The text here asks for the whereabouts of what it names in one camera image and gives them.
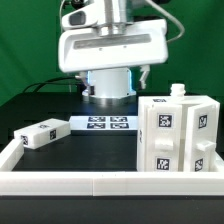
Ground black cables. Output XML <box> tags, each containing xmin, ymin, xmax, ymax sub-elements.
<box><xmin>22</xmin><ymin>75</ymin><xmax>89</xmax><ymax>94</ymax></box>

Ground white door panel with knob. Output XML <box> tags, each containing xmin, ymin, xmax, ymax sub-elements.
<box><xmin>145</xmin><ymin>84</ymin><xmax>185</xmax><ymax>172</ymax></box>

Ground white U-shaped fence frame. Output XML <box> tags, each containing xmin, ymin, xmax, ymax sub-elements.
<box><xmin>0</xmin><ymin>140</ymin><xmax>224</xmax><ymax>196</ymax></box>

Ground grey hanging cable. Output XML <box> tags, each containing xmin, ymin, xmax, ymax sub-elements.
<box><xmin>58</xmin><ymin>0</ymin><xmax>68</xmax><ymax>21</ymax></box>

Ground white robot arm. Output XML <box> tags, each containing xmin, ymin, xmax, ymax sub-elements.
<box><xmin>58</xmin><ymin>0</ymin><xmax>168</xmax><ymax>104</ymax></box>

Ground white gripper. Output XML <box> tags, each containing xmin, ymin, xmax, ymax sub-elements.
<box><xmin>58</xmin><ymin>19</ymin><xmax>168</xmax><ymax>90</ymax></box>

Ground white marker base plate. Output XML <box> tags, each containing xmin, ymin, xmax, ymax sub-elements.
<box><xmin>69</xmin><ymin>116</ymin><xmax>137</xmax><ymax>131</ymax></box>

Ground white cabinet body box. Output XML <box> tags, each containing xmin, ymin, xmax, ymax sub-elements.
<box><xmin>137</xmin><ymin>96</ymin><xmax>220</xmax><ymax>172</ymax></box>

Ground white cabinet top block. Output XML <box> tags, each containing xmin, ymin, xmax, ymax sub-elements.
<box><xmin>14</xmin><ymin>118</ymin><xmax>71</xmax><ymax>149</ymax></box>

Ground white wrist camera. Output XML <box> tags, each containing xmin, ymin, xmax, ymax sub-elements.
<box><xmin>61</xmin><ymin>7</ymin><xmax>98</xmax><ymax>31</ymax></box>

